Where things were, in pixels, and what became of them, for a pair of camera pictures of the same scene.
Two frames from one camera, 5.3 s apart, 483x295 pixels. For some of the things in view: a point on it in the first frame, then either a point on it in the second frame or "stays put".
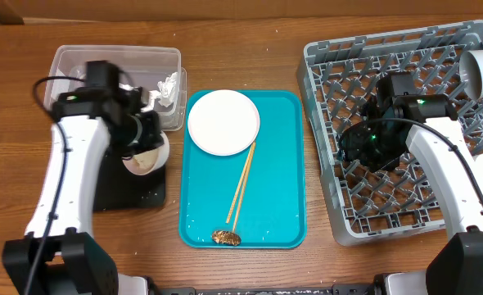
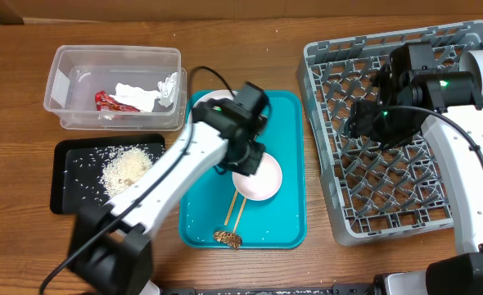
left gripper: x=155 y=138 -> x=251 y=165
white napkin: x=167 y=93 stays put
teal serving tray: x=273 y=210 stays put
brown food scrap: x=227 y=238 stays put
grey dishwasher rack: x=361 y=204 stays put
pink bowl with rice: x=148 y=161 -> x=262 y=185
